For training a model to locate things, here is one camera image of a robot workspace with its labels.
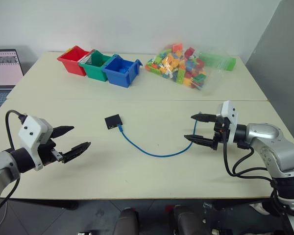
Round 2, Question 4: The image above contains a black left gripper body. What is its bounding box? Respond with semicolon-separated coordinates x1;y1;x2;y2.
38;138;65;167

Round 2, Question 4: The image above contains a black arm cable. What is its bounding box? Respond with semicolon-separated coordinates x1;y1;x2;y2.
0;110;28;212
221;132;282;199

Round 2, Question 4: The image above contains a clear bag of toy bricks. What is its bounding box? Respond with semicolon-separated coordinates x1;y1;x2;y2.
145;42;237;96

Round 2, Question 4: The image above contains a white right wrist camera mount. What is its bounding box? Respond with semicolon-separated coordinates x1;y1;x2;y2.
216;100;239;144

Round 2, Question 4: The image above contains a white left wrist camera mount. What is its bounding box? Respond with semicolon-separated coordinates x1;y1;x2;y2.
18;116;54;171

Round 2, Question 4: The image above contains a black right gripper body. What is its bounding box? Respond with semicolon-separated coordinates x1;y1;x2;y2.
211;116;232;151

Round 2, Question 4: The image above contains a small black box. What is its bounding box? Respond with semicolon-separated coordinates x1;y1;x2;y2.
104;114;124;130

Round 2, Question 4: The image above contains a grey partition panel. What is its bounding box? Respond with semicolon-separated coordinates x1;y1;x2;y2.
244;0;294;157

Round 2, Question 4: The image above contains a red plastic bin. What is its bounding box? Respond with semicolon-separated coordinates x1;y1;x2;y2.
56;45;94;76

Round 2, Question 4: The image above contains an open laptop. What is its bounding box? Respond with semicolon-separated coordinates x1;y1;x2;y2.
0;48;25;114

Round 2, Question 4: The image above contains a blue Ethernet cable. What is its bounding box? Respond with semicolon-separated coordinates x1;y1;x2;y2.
117;119;199;157

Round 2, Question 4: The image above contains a clear plastic wrapper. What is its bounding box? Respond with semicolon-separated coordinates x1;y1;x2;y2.
79;55;93;65

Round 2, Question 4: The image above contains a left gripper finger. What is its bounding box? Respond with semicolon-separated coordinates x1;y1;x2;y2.
62;141;92;164
51;125;75;139

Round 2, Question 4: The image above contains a blue plastic bin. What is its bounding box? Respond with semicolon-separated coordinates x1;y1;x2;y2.
101;54;141;89

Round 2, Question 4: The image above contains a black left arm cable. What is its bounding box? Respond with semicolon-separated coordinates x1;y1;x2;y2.
0;110;28;212

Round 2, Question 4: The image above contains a dark rounded shape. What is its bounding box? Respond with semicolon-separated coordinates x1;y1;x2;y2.
114;208;140;235
172;205;213;235

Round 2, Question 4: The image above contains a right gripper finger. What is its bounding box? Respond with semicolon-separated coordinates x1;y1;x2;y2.
184;134;215;148
191;112;217;123

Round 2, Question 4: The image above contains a green plastic bin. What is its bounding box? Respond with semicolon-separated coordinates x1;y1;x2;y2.
78;49;114;82

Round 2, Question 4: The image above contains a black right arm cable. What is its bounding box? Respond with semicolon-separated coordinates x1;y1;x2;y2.
221;132;282;199

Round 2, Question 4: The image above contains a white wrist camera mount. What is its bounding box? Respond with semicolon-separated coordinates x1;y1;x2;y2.
18;116;54;171
216;100;239;144

